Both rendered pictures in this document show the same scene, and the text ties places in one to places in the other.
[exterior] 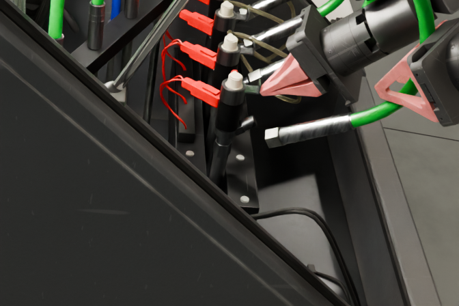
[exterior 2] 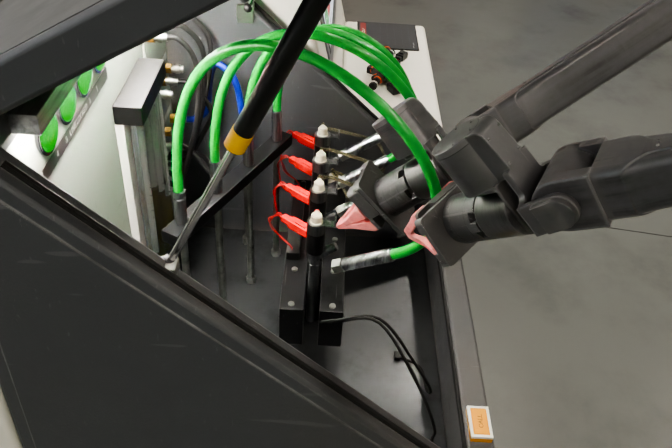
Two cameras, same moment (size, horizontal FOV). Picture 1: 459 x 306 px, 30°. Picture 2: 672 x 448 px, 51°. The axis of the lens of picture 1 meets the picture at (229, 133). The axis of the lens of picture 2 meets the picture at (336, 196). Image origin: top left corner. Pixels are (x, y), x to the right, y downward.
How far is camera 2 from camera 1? 0.20 m
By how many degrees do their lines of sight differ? 7
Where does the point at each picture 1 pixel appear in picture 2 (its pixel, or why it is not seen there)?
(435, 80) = (433, 233)
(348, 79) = (399, 217)
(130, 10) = (246, 161)
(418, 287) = (466, 375)
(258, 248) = (287, 368)
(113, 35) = (232, 182)
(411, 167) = (535, 247)
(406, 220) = (465, 318)
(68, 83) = (127, 263)
